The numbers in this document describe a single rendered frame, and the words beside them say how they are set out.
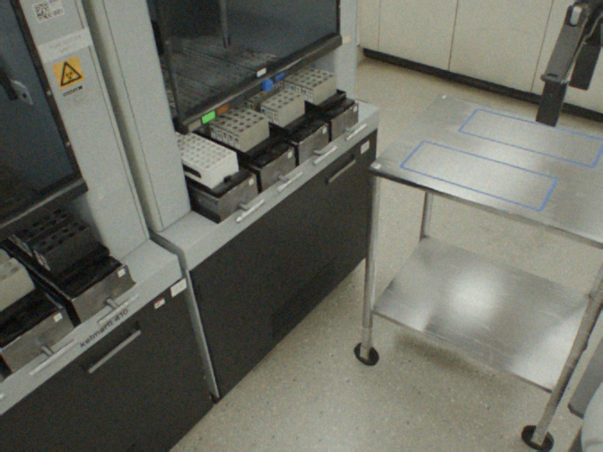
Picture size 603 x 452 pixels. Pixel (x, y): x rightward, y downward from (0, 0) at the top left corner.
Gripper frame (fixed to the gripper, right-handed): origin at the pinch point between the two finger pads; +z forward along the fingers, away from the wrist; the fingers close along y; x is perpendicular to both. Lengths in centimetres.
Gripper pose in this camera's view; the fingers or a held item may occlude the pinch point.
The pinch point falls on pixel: (564, 98)
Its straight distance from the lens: 95.9
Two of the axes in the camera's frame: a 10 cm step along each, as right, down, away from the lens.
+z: 0.4, 7.6, 6.5
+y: 6.3, -5.2, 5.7
